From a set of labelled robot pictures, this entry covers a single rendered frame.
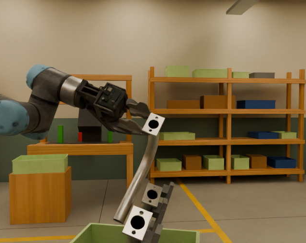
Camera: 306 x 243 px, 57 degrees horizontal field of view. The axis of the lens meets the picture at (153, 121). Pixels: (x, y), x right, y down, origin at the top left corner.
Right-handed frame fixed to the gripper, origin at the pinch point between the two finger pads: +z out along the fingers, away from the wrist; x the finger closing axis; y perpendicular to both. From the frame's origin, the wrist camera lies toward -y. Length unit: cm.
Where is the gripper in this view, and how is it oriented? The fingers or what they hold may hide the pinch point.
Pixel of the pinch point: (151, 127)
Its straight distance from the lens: 72.0
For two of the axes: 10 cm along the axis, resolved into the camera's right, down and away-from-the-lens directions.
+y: 0.0, -4.5, -8.9
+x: 4.1, -8.1, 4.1
